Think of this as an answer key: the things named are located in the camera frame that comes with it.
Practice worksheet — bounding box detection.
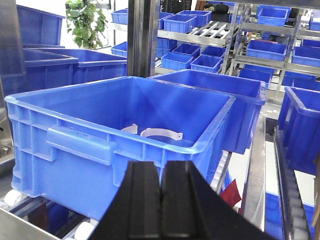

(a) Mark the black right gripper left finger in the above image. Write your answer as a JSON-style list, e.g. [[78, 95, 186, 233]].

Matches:
[[89, 161, 160, 240]]

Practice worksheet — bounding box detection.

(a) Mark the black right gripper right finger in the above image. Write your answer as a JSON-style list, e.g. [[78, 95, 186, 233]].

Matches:
[[161, 161, 273, 240]]

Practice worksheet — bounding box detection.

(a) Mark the white PVC pipe clamp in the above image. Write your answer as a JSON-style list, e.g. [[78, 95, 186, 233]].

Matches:
[[140, 128, 183, 141]]

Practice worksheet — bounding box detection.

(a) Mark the green potted plant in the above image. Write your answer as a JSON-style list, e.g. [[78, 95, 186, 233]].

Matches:
[[65, 0, 108, 50]]

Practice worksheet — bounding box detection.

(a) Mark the white PVC clamp in bin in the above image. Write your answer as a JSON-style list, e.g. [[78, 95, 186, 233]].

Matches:
[[121, 123, 138, 135]]

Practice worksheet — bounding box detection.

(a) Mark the blue bin right edge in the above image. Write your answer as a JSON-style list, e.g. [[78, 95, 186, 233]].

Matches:
[[278, 86, 320, 176]]

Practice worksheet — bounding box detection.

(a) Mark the red snack bag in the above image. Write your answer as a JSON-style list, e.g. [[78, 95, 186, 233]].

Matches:
[[219, 179, 242, 208]]

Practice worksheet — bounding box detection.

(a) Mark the large blue target bin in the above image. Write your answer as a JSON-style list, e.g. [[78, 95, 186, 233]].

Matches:
[[5, 76, 235, 220]]

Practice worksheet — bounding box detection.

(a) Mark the blue bin behind target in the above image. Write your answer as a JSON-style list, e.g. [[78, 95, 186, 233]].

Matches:
[[151, 69, 266, 154]]

